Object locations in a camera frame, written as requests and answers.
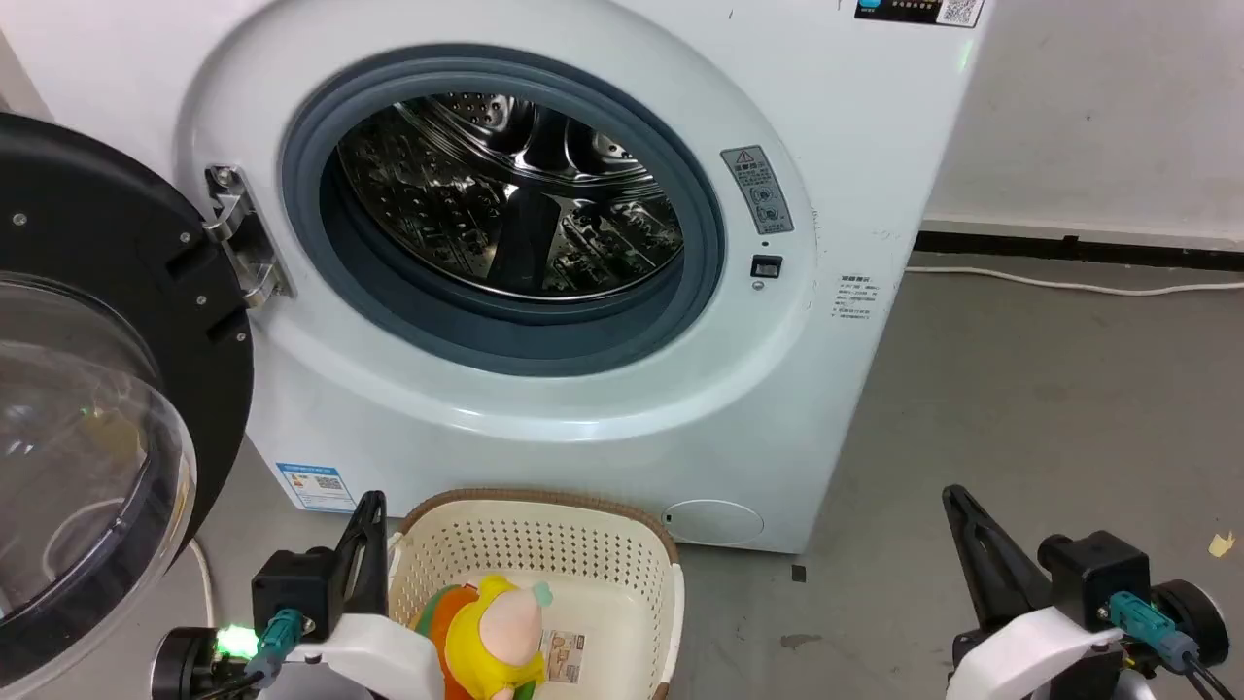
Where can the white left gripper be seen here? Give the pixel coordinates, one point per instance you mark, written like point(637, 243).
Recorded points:
point(379, 651)

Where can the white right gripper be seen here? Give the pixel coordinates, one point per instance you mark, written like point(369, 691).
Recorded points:
point(1040, 651)

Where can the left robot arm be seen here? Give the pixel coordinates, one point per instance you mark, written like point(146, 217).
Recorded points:
point(190, 661)

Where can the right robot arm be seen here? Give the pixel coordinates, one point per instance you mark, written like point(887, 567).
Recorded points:
point(1195, 622)

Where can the white front-load washing machine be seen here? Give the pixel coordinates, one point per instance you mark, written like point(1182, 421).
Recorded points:
point(855, 175)

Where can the blue energy label sticker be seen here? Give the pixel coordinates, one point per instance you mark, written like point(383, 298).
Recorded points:
point(316, 486)

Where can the yellow orange plush toy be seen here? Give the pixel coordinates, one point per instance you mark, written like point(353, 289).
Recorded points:
point(496, 632)

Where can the cream plastic laundry basket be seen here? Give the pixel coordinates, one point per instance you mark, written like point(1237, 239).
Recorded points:
point(544, 544)

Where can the yellow paper scrap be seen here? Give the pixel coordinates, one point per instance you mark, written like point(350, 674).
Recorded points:
point(1222, 544)

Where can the paper label in basket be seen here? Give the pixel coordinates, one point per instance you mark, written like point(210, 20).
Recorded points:
point(565, 656)

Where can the grey rubber door gasket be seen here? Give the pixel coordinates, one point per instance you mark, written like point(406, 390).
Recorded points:
point(321, 282)

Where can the round white filter cover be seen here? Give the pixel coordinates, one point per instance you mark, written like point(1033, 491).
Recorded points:
point(714, 521)

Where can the small printed text sticker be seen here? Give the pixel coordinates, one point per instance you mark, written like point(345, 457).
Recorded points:
point(853, 297)

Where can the black baseboard strip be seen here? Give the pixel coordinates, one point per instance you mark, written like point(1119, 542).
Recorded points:
point(1069, 248)

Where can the chrome door hinge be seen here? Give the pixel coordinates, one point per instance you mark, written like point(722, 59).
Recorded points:
point(243, 243)

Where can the black round washer door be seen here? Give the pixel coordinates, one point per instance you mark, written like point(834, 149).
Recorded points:
point(87, 321)

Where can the black door latch socket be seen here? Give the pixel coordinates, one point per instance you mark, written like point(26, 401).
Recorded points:
point(766, 266)

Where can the steel washer drum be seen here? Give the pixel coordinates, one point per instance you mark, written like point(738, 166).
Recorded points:
point(505, 194)

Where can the grey warning sticker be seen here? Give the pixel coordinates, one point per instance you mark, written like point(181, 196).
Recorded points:
point(758, 190)

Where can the black QR code sticker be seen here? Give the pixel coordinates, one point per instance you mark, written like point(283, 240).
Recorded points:
point(918, 10)

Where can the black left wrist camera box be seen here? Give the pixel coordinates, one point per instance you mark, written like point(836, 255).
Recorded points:
point(296, 583)

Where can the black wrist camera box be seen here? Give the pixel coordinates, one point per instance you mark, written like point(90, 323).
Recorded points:
point(1093, 574)
point(296, 583)

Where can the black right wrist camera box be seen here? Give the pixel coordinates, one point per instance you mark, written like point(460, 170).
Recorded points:
point(1093, 574)

